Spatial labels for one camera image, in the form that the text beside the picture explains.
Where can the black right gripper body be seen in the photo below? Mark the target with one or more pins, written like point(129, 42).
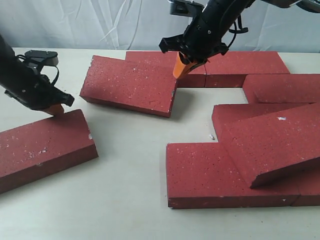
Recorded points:
point(202, 38)

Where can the pale blue backdrop cloth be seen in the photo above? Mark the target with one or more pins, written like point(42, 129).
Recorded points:
point(141, 24)

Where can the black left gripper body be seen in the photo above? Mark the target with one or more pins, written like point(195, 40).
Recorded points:
point(27, 84)

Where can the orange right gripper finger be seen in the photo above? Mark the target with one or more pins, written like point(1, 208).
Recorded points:
point(183, 66)

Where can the red brick with silver chip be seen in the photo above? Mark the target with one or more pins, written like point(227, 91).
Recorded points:
point(37, 150)

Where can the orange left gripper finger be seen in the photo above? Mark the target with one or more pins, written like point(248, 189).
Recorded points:
point(55, 110)

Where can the red brick under leaning one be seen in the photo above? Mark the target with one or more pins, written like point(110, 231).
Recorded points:
point(226, 113)

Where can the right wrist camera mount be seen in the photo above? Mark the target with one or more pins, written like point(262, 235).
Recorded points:
point(185, 8)

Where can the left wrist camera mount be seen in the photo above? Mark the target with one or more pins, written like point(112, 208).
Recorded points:
point(41, 57)

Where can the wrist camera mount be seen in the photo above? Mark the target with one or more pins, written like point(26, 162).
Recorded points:
point(185, 8)
point(41, 57)

